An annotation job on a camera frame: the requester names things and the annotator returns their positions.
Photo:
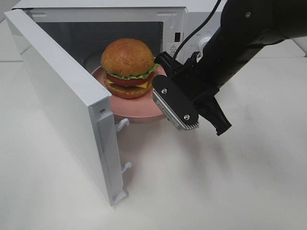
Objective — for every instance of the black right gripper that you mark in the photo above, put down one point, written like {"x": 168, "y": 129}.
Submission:
{"x": 199, "y": 92}

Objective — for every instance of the pink round plate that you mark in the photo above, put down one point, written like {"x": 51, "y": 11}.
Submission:
{"x": 137, "y": 110}

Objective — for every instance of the burger with lettuce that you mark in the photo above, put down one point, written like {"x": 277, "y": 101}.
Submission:
{"x": 129, "y": 68}

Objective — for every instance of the white microwave door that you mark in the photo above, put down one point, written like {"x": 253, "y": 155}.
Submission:
{"x": 77, "y": 105}

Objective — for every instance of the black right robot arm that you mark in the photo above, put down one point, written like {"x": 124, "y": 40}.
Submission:
{"x": 246, "y": 27}

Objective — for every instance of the white upper power knob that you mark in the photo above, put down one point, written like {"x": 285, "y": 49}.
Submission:
{"x": 203, "y": 41}

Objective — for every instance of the white microwave oven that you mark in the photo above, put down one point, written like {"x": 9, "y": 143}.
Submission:
{"x": 83, "y": 28}

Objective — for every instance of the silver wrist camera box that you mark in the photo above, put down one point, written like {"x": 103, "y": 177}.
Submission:
{"x": 174, "y": 104}

